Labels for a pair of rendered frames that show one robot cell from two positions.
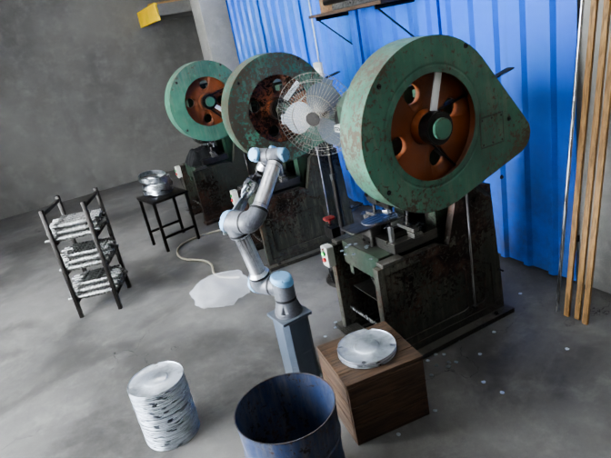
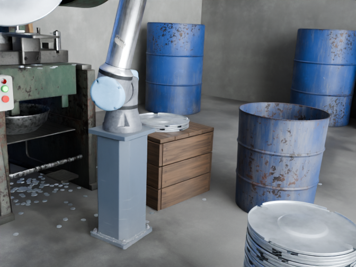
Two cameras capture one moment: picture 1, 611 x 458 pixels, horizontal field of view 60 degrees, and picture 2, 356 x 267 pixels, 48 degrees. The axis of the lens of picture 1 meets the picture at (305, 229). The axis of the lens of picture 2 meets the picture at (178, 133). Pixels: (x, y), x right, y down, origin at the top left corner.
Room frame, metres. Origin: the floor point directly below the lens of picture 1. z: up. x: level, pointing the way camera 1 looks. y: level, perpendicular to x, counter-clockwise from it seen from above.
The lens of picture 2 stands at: (3.09, 1.57, 0.83)
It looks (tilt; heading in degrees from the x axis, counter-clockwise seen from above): 15 degrees down; 240
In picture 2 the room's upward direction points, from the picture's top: 2 degrees clockwise
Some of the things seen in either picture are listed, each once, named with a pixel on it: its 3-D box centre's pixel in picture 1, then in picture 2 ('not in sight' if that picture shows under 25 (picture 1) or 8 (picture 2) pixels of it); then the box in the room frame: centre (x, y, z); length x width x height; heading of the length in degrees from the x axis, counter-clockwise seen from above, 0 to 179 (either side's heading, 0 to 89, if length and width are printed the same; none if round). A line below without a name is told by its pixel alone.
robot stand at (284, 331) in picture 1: (296, 346); (122, 182); (2.54, 0.18, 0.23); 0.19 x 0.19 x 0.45; 28
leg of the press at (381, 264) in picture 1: (445, 271); (43, 92); (2.65, -0.73, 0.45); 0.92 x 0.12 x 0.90; 113
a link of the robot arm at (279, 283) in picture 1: (282, 285); (122, 86); (2.54, 0.18, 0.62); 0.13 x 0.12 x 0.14; 53
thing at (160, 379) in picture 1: (155, 379); (302, 224); (2.32, 0.91, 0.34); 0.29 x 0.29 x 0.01
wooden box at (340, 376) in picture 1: (372, 379); (159, 157); (2.19, -0.18, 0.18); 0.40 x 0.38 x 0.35; 106
